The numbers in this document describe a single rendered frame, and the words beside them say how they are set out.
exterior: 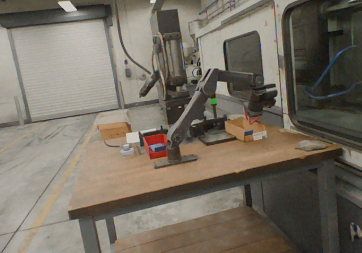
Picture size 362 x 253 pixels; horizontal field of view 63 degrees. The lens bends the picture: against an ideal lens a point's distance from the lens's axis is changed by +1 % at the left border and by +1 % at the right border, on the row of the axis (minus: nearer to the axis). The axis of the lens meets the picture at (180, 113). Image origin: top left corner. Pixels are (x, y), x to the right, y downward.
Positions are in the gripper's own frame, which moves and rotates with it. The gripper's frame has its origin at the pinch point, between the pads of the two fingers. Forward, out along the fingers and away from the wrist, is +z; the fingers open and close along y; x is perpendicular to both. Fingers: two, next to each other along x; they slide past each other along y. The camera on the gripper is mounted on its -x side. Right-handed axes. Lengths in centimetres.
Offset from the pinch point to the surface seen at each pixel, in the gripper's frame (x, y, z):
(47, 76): 284, 827, 480
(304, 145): -10.8, -28.7, -9.5
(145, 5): -78, 929, 296
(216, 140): 18.4, -2.4, 8.0
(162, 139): 44, 15, 20
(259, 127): -5.7, -1.7, 4.1
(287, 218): -33, -21, 75
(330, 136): -25.0, -26.8, -9.9
